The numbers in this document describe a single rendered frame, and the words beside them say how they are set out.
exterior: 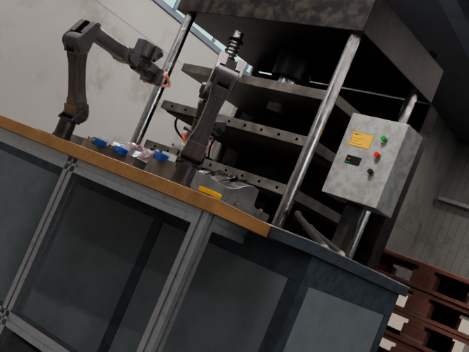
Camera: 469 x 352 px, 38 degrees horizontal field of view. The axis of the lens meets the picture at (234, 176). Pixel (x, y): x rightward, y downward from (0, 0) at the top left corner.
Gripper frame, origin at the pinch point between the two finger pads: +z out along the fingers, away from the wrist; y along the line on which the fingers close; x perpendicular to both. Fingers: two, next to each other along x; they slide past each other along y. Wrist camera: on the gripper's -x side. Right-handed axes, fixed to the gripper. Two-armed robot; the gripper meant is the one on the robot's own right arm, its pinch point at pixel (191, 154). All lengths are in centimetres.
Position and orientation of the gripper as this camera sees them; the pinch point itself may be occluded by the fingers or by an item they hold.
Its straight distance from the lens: 249.0
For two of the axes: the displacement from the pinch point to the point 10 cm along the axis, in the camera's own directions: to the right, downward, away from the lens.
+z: -2.9, 9.1, 2.9
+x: -7.2, -0.1, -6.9
